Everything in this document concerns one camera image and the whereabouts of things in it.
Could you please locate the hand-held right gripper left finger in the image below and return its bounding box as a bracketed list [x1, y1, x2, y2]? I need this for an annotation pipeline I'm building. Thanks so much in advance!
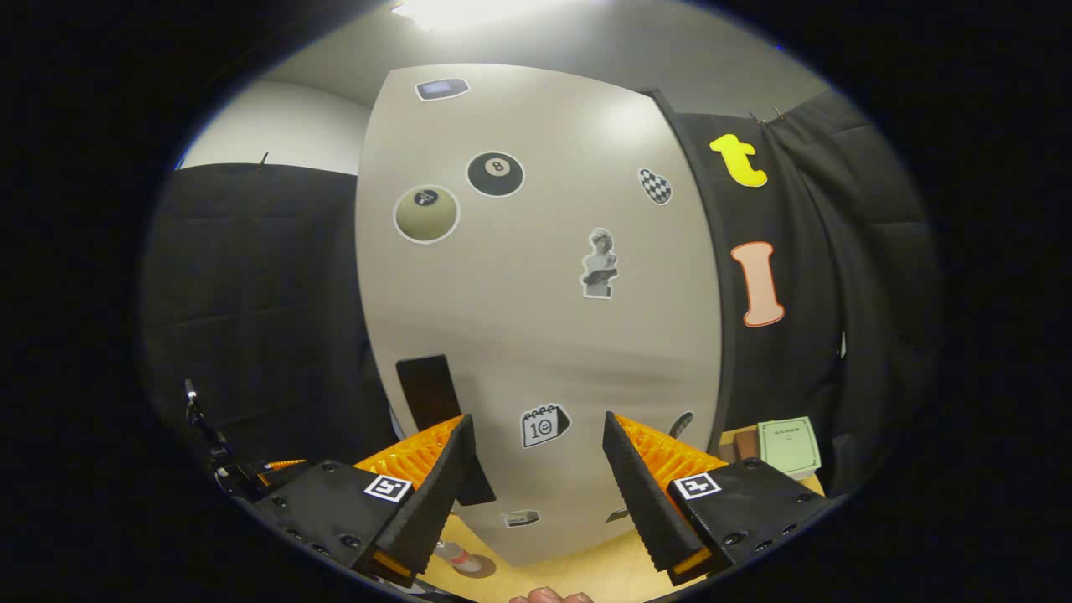
[251, 415, 477, 587]

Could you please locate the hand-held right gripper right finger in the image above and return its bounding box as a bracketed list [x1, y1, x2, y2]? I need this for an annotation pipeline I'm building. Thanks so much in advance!
[603, 412, 838, 585]

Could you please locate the small clear bottle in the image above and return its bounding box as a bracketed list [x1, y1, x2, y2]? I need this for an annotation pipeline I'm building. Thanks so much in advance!
[434, 540, 485, 575]

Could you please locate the black cabinet door handle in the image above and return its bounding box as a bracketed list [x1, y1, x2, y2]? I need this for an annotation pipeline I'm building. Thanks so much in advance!
[395, 354, 497, 508]

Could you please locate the beige cabinet door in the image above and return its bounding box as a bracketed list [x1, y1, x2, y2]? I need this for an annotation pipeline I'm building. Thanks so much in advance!
[356, 63, 725, 568]

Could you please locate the brown book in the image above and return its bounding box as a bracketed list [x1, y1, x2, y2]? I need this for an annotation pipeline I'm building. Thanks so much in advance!
[720, 427, 763, 463]

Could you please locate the green book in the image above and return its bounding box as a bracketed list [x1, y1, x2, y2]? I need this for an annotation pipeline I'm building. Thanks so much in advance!
[758, 416, 823, 480]

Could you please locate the black backdrop cloth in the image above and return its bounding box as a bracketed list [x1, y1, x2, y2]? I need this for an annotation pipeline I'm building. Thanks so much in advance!
[138, 88, 943, 503]

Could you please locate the large ceiling light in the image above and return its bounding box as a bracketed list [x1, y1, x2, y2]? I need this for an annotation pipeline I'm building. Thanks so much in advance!
[389, 0, 537, 30]

